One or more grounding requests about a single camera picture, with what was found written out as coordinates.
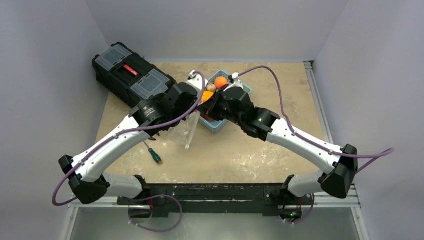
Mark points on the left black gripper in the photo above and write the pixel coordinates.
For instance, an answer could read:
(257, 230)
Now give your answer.
(193, 103)

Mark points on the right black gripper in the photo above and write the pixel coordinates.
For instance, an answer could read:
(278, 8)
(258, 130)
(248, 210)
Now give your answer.
(214, 107)

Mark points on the clear zip top bag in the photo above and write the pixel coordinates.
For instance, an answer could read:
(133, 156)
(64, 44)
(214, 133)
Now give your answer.
(184, 132)

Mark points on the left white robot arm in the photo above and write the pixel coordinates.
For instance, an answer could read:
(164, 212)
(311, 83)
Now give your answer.
(86, 179)

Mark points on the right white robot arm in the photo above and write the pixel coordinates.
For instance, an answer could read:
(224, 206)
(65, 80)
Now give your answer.
(337, 166)

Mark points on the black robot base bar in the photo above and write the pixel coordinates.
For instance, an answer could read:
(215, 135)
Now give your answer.
(267, 199)

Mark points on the peach toy fruit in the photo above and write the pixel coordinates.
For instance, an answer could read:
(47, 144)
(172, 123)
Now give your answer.
(220, 81)

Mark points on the white toy garlic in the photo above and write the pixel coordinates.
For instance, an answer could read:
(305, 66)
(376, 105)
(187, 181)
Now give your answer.
(211, 88)

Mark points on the yellow toy bell pepper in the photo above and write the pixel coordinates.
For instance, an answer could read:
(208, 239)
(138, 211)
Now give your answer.
(207, 95)

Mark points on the light blue plastic basket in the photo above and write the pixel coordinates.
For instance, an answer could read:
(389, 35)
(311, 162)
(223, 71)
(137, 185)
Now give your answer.
(212, 125)

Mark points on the black plastic toolbox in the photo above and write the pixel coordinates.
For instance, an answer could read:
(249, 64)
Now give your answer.
(129, 76)

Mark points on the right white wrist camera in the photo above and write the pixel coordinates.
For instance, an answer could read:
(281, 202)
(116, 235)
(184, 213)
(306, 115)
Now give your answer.
(234, 81)

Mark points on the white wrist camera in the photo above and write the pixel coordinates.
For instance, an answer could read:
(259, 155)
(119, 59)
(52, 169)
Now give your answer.
(234, 81)
(197, 81)

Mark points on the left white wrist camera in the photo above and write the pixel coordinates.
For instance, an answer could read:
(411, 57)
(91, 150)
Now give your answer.
(197, 81)

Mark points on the green handled screwdriver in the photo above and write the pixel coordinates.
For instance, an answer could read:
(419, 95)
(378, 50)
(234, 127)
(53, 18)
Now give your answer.
(153, 154)

